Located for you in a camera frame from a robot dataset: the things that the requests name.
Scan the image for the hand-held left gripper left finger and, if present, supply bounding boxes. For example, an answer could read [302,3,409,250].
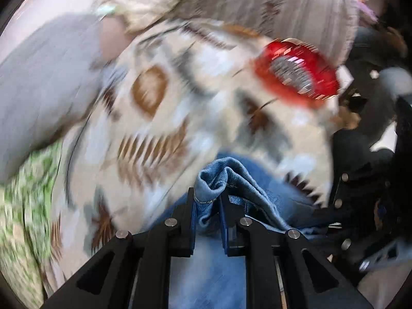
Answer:
[42,187,198,309]

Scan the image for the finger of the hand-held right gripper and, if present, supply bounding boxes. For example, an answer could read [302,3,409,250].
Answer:
[314,169,358,226]

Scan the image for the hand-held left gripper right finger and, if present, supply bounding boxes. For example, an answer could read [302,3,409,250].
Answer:
[219,195,374,309]

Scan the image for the blue denim pants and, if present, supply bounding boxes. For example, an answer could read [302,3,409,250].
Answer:
[151,157,332,309]

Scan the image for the sunflower seeds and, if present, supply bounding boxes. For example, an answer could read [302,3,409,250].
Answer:
[270,56,314,95]

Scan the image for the red glass bowl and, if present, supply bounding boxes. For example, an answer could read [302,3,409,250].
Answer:
[253,38,341,108]

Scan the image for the leaf print blanket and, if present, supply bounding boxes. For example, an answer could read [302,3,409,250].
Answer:
[42,18,333,297]

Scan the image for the green checked blanket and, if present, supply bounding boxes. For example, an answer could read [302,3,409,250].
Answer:
[0,142,63,300]

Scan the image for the striped floral sofa cushion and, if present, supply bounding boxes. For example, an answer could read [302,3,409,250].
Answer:
[174,0,361,68]

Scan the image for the grey quilted pillow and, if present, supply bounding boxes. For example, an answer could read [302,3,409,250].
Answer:
[0,13,126,184]

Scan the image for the light green cloth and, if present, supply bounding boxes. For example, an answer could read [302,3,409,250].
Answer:
[95,3,118,18]

